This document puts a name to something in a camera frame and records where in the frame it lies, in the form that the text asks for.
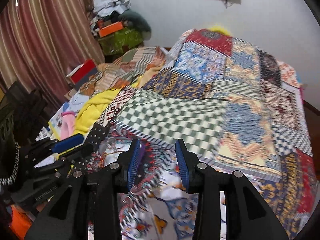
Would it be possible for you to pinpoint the colourful patchwork bedspread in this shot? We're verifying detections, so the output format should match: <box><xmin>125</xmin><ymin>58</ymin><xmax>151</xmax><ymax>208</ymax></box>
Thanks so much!
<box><xmin>87</xmin><ymin>29</ymin><xmax>316</xmax><ymax>239</ymax></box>

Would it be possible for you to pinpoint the striped pink curtain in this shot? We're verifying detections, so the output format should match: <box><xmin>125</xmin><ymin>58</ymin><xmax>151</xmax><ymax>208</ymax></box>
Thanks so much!
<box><xmin>1</xmin><ymin>0</ymin><xmax>105</xmax><ymax>109</ymax></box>

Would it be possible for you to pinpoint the red white box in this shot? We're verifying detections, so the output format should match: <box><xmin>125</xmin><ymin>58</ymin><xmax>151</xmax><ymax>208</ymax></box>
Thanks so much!
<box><xmin>66</xmin><ymin>59</ymin><xmax>96</xmax><ymax>84</ymax></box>

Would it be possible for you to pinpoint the purple round jewelry tin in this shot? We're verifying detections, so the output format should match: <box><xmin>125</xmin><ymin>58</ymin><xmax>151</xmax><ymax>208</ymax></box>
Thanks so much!
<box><xmin>97</xmin><ymin>137</ymin><xmax>132</xmax><ymax>168</ymax></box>

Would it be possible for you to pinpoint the yellow blanket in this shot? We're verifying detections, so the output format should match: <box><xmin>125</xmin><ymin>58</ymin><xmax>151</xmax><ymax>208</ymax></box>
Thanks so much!
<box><xmin>73</xmin><ymin>89</ymin><xmax>120</xmax><ymax>135</ymax></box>

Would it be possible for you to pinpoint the orange box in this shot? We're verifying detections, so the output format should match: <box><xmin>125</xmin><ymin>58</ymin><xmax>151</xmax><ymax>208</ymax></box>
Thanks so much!
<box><xmin>98</xmin><ymin>22</ymin><xmax>124</xmax><ymax>37</ymax></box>

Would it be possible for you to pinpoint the dark green cushion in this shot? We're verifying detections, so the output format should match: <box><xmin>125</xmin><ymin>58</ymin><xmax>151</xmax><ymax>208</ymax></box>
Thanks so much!
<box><xmin>118</xmin><ymin>9</ymin><xmax>151</xmax><ymax>41</ymax></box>

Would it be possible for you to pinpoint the green patterned box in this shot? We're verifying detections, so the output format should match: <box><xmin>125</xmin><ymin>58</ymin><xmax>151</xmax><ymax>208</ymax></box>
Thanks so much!
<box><xmin>98</xmin><ymin>27</ymin><xmax>144</xmax><ymax>55</ymax></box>

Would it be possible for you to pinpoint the pink cloth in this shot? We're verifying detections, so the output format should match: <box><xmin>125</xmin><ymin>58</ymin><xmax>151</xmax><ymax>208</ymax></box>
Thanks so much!
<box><xmin>60</xmin><ymin>111</ymin><xmax>75</xmax><ymax>140</ymax></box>

